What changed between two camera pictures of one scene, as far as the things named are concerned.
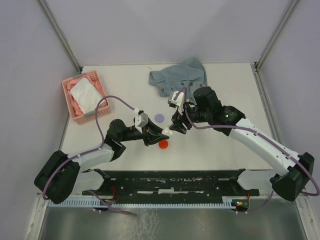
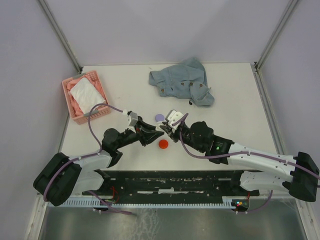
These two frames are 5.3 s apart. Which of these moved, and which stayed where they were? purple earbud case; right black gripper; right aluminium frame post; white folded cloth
Moved: right black gripper
Stayed: purple earbud case; white folded cloth; right aluminium frame post
